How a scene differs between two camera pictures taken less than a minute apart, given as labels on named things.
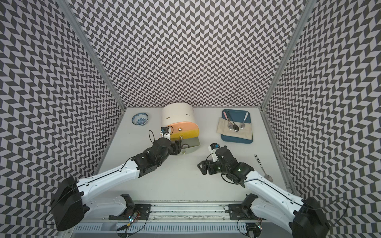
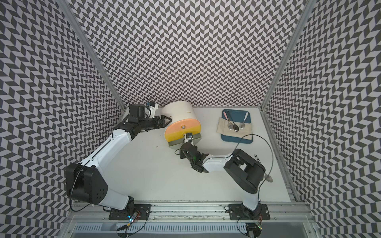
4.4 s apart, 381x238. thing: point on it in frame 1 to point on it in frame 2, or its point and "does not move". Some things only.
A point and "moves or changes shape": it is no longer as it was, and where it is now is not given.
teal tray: x=238 y=115 does not move
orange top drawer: x=182 y=126 moves or changes shape
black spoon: x=235 y=127 does not move
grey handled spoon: x=242 y=125 does not move
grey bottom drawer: x=188 y=146 moves or changes shape
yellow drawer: x=193 y=133 moves or changes shape
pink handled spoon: x=230 y=126 does not move
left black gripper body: x=174 y=149 to x=153 y=123
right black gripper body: x=215 y=167 to x=183 y=155
